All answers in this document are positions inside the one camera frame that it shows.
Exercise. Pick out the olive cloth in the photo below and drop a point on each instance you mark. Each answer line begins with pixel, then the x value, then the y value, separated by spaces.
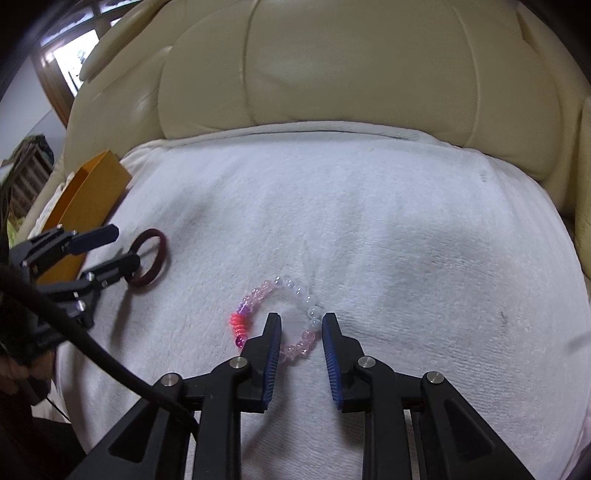
pixel 32 145

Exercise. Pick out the wooden crate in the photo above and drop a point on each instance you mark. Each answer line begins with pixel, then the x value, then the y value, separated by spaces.
pixel 32 181

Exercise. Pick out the orange cardboard box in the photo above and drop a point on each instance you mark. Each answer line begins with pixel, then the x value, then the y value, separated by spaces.
pixel 92 194

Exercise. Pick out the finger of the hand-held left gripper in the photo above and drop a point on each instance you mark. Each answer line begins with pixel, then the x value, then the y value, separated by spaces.
pixel 94 240
pixel 115 270

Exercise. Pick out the person's left hand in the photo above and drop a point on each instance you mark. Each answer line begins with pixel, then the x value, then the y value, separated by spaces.
pixel 23 374

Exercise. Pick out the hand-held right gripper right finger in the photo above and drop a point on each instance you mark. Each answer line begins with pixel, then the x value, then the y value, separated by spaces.
pixel 333 369

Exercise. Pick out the cream leather sofa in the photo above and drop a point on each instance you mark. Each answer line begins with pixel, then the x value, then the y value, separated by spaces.
pixel 346 69

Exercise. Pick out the wooden door with stained glass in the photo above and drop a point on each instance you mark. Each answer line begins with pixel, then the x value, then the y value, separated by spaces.
pixel 48 78

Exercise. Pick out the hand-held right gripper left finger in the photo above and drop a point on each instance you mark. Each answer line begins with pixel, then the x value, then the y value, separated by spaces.
pixel 272 364

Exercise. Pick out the white box lid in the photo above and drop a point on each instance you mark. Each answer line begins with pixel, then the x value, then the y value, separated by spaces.
pixel 60 196

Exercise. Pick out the white towel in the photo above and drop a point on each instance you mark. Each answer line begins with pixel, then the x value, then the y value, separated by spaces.
pixel 369 230

